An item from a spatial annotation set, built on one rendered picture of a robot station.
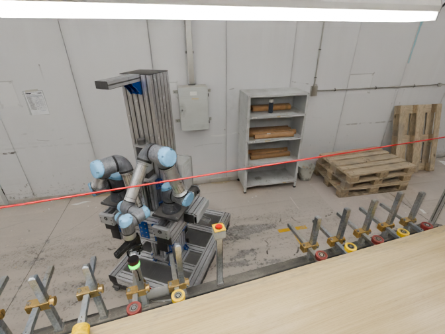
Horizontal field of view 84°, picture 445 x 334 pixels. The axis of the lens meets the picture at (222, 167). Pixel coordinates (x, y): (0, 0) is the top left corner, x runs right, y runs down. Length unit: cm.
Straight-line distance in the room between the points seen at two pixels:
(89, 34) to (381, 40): 411
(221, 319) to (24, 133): 359
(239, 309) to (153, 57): 308
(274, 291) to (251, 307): 17
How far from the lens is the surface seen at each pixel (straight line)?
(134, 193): 166
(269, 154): 401
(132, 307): 169
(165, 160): 153
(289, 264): 211
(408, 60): 529
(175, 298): 166
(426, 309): 196
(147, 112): 192
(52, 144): 425
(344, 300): 177
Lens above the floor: 226
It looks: 28 degrees down
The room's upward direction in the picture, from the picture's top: straight up
